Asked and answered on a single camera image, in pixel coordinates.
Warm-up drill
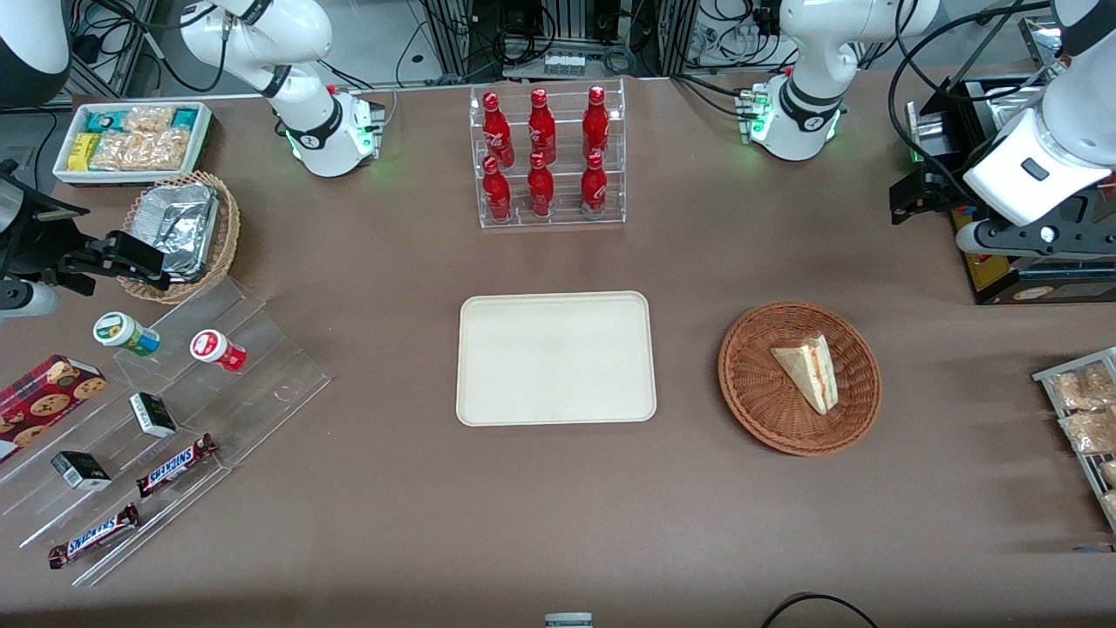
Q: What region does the red cookie box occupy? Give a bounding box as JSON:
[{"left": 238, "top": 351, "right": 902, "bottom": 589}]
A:
[{"left": 0, "top": 354, "right": 108, "bottom": 464}]

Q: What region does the black looped cable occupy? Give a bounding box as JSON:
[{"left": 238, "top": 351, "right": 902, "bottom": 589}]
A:
[{"left": 761, "top": 593, "right": 880, "bottom": 628}]

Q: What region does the triangular sandwich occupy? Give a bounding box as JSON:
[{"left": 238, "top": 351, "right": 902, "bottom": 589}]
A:
[{"left": 771, "top": 335, "right": 840, "bottom": 416}]

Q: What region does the clear acrylic bottle rack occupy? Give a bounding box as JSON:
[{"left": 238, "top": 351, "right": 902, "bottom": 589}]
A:
[{"left": 469, "top": 78, "right": 627, "bottom": 230}]

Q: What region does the red drink bottle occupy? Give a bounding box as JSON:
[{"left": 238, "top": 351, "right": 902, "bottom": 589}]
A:
[
  {"left": 527, "top": 88, "right": 558, "bottom": 165},
  {"left": 581, "top": 151, "right": 609, "bottom": 215},
  {"left": 527, "top": 152, "right": 556, "bottom": 217},
  {"left": 482, "top": 157, "right": 514, "bottom": 221},
  {"left": 482, "top": 92, "right": 516, "bottom": 167},
  {"left": 582, "top": 85, "right": 610, "bottom": 160}
]

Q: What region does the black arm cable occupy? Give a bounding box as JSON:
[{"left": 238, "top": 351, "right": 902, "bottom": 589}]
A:
[{"left": 888, "top": 0, "right": 1058, "bottom": 203}]

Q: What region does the small black box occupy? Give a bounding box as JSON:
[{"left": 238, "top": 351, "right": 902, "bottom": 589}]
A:
[
  {"left": 51, "top": 451, "right": 113, "bottom": 492},
  {"left": 129, "top": 392, "right": 179, "bottom": 440}
]

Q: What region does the clear acrylic stepped display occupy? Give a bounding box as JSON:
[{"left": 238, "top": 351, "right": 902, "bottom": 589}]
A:
[{"left": 0, "top": 275, "right": 332, "bottom": 588}]

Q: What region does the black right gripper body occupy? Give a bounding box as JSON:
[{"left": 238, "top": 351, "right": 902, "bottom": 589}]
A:
[{"left": 0, "top": 161, "right": 112, "bottom": 285}]

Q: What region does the beige rectangular tray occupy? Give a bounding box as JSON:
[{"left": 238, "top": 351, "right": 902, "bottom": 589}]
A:
[{"left": 456, "top": 290, "right": 657, "bottom": 427}]

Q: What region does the white rectangular bin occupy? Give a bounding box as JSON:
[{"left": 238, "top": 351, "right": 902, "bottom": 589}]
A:
[{"left": 52, "top": 101, "right": 214, "bottom": 186}]

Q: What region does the light tan wicker basket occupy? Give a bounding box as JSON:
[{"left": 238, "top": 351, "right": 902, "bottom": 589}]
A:
[{"left": 116, "top": 171, "right": 242, "bottom": 304}]

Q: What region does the clear cracker bag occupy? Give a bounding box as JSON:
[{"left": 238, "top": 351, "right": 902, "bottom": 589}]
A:
[
  {"left": 91, "top": 128, "right": 190, "bottom": 172},
  {"left": 122, "top": 106, "right": 176, "bottom": 134}
]

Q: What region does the green lidded cup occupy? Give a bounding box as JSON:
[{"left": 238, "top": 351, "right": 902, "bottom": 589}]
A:
[{"left": 93, "top": 311, "right": 162, "bottom": 358}]

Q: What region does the snickers chocolate bar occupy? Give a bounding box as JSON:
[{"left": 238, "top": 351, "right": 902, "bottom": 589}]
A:
[
  {"left": 135, "top": 433, "right": 220, "bottom": 499},
  {"left": 48, "top": 503, "right": 141, "bottom": 570}
]

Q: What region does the aluminium foil tray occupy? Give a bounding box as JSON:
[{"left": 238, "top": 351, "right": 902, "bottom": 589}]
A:
[{"left": 130, "top": 182, "right": 220, "bottom": 282}]

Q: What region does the tray of packaged crackers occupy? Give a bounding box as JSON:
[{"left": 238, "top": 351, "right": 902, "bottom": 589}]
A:
[{"left": 1032, "top": 347, "right": 1116, "bottom": 534}]

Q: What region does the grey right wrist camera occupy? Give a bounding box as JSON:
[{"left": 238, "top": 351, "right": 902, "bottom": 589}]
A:
[{"left": 0, "top": 279, "right": 61, "bottom": 320}]

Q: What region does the red lidded cup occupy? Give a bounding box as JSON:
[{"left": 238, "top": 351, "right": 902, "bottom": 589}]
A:
[{"left": 190, "top": 329, "right": 248, "bottom": 374}]

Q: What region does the brown round wicker basket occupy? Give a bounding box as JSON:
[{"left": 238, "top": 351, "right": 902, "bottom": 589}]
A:
[{"left": 718, "top": 301, "right": 883, "bottom": 457}]

